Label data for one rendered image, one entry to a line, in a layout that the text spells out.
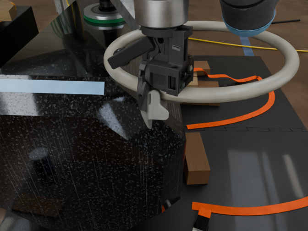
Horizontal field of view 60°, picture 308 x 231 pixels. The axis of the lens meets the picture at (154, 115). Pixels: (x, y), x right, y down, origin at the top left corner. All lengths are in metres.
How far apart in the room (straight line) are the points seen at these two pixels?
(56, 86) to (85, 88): 0.08
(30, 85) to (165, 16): 0.54
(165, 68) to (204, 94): 0.10
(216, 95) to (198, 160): 1.02
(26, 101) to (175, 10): 0.56
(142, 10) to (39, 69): 0.52
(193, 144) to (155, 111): 1.08
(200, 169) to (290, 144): 0.72
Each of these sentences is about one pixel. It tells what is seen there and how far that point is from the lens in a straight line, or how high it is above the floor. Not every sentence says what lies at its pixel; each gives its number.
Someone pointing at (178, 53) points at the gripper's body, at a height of 1.05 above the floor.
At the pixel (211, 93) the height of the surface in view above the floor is 0.97.
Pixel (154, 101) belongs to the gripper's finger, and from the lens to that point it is 0.52.
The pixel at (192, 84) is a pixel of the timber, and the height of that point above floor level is 0.19.
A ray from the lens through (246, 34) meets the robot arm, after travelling 0.54.
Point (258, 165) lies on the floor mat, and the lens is 1.74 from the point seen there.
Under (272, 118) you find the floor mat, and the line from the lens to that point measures 2.13.
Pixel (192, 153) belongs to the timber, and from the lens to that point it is 1.54.
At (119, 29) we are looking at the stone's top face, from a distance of 1.13.
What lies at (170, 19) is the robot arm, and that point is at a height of 1.11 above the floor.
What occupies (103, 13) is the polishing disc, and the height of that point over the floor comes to 0.88.
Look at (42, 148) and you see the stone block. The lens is 0.94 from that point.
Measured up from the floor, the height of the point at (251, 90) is 0.97.
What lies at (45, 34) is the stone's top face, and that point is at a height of 0.85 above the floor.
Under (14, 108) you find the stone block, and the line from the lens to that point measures 0.88.
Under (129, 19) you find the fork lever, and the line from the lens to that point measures 0.93.
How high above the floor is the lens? 1.25
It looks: 39 degrees down
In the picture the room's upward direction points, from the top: straight up
